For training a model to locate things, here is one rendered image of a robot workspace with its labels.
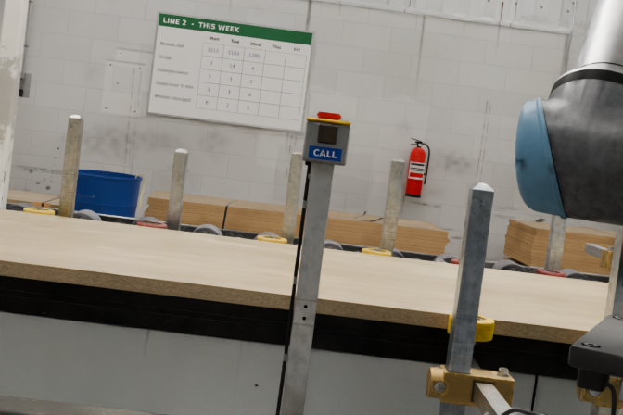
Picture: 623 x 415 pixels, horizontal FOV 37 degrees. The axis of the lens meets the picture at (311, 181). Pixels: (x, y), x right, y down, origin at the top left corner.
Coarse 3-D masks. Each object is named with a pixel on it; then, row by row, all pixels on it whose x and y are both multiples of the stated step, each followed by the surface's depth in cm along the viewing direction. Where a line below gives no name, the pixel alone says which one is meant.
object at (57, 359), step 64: (0, 320) 171; (64, 320) 171; (128, 320) 171; (192, 320) 171; (256, 320) 172; (320, 320) 171; (0, 384) 171; (64, 384) 171; (128, 384) 172; (192, 384) 172; (256, 384) 172; (320, 384) 172; (384, 384) 172; (576, 384) 173
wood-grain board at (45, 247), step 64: (0, 256) 171; (64, 256) 180; (128, 256) 190; (192, 256) 201; (256, 256) 213; (384, 256) 242; (384, 320) 169; (448, 320) 169; (512, 320) 171; (576, 320) 179
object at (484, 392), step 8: (472, 360) 165; (472, 368) 159; (480, 384) 148; (488, 384) 149; (480, 392) 145; (488, 392) 144; (496, 392) 145; (480, 400) 144; (488, 400) 139; (496, 400) 140; (504, 400) 141; (480, 408) 143; (488, 408) 139; (496, 408) 136; (504, 408) 136
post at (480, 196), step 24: (480, 192) 149; (480, 216) 149; (480, 240) 149; (480, 264) 149; (456, 288) 152; (480, 288) 150; (456, 312) 150; (456, 336) 150; (456, 360) 150; (456, 408) 151
